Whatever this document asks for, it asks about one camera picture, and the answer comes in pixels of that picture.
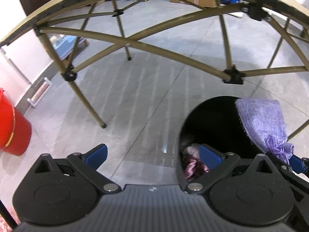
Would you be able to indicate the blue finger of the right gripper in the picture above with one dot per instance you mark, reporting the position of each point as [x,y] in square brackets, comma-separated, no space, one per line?
[299,165]

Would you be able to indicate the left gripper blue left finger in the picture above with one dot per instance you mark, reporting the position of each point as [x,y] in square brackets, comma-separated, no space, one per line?
[96,156]

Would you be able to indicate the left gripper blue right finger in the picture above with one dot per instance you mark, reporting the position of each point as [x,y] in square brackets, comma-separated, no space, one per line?
[210,156]

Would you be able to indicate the purple satin bow scrunchie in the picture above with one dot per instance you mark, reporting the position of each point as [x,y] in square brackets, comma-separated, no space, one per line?
[193,168]

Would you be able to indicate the lilac drawstring pouch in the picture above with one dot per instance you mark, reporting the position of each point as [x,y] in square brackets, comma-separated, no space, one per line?
[264,124]

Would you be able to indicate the white yellow plush hamster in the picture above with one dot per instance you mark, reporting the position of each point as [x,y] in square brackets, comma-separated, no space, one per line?
[192,150]

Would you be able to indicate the black round trash bin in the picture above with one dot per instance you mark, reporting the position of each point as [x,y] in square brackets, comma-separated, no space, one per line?
[216,122]

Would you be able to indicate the red plastic bucket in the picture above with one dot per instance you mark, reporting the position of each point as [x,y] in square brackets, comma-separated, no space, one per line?
[15,128]

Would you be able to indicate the white floor squeegee mop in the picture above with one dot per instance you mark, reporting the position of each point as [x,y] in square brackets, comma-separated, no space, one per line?
[38,88]

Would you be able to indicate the pink fluffy rug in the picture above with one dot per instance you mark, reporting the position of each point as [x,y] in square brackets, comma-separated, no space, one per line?
[4,227]

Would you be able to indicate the light blue stool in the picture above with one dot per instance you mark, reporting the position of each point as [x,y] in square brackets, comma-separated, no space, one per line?
[63,44]

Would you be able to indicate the folding slatted camping table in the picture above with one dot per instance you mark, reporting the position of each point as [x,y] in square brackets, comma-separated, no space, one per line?
[47,19]

